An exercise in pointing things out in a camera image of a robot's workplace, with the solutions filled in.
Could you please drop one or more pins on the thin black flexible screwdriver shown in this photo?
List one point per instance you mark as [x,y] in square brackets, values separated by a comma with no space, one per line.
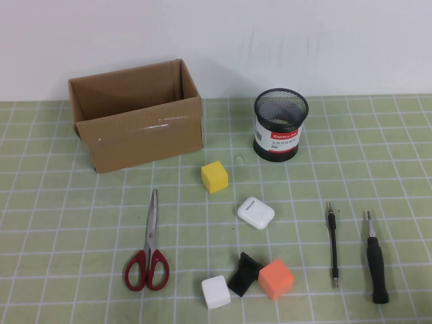
[334,249]

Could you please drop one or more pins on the yellow cube block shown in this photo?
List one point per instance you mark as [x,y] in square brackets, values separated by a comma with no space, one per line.
[214,177]

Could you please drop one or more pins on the small clear scrap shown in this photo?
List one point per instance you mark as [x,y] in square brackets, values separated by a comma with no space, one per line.
[240,159]

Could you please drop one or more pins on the white earbud case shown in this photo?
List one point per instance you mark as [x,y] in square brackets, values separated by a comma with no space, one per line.
[256,213]

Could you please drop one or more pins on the black mesh pen holder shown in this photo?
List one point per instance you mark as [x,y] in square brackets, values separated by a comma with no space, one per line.
[280,141]

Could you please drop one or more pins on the brown cardboard box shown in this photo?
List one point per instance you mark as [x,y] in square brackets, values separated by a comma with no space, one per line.
[141,141]

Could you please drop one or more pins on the black angled block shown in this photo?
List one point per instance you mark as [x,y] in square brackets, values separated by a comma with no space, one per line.
[241,278]

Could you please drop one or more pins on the white cube block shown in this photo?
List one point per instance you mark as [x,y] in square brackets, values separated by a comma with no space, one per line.
[216,292]

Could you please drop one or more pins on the orange cube block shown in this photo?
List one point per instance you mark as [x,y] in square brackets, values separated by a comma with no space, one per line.
[275,280]

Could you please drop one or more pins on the green grid table mat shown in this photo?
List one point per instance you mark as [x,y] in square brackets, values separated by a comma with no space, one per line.
[67,219]

